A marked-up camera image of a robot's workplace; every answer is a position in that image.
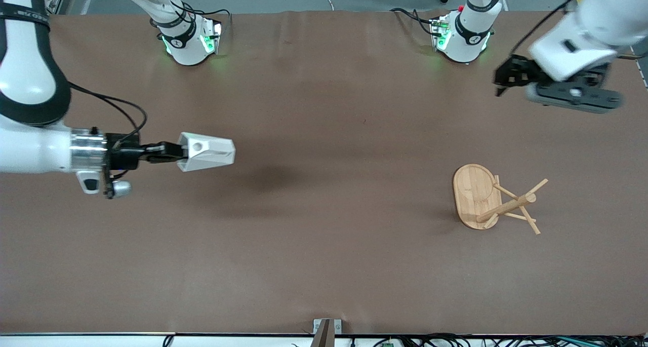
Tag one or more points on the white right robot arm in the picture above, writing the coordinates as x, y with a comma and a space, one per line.
23, 58

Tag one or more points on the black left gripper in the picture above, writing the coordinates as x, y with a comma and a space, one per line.
515, 72

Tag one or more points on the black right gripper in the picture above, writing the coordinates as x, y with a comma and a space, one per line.
123, 154

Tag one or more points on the white faceted cup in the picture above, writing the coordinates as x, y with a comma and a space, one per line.
212, 152

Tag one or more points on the metal bracket with wooden post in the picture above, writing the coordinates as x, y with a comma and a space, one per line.
324, 332

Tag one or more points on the wooden cup rack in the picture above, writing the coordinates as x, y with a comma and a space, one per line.
473, 190

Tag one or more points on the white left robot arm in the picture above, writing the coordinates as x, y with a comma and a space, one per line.
592, 28

